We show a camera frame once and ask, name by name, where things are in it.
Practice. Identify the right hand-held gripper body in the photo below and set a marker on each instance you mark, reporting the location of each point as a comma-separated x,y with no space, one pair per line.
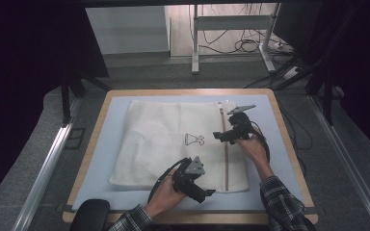
239,123

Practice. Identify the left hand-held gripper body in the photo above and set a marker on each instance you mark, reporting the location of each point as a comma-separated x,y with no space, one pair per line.
189,174

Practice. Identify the white towel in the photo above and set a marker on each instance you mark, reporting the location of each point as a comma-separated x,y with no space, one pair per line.
160,134

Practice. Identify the person's right hand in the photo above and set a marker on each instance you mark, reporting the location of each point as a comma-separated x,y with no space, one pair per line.
253,149

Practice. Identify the person's left hand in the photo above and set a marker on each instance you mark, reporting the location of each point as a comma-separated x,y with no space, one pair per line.
163,195

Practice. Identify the white power strip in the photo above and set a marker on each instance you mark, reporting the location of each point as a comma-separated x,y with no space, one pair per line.
291,72

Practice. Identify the black metal stand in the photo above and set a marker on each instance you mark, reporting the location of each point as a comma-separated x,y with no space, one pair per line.
328,102
65,102

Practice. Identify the wooden framed work board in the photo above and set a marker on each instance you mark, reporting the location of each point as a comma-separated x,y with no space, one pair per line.
115,109

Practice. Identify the black chair armrest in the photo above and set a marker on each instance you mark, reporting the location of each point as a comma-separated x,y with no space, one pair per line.
90,215

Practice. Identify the dark curtain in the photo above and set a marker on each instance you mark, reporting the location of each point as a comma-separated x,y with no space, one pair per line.
363,64
19,80

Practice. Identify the white cabinet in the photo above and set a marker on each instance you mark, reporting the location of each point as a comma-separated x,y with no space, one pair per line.
128,29

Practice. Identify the white metal desk frame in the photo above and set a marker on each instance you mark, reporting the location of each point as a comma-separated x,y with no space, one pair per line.
231,22

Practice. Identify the aluminium floor rail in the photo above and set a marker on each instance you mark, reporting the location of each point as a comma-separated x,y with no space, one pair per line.
350,160
41,179

